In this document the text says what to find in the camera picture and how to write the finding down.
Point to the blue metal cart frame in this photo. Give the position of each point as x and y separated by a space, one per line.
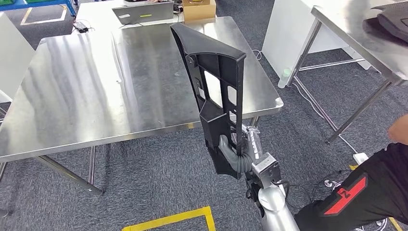
38 4

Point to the black plastic car part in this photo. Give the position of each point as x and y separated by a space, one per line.
204 41

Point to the brown cardboard box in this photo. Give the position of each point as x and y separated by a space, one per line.
199 11

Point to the person's right forearm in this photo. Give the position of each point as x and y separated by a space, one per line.
400 129

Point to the person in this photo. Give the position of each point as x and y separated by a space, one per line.
382 185

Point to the white desk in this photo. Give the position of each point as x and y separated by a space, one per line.
95 12

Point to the stainless steel workbench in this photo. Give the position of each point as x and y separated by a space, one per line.
95 79

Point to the black plastic trim part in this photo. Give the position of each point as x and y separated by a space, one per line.
392 22

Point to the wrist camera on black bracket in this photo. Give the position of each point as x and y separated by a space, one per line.
266 169

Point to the steel table with white panel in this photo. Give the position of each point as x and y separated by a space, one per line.
16 57
287 32

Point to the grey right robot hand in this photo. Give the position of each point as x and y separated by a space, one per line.
251 150

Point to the small pale green bottle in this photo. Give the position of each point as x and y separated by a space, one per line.
286 74

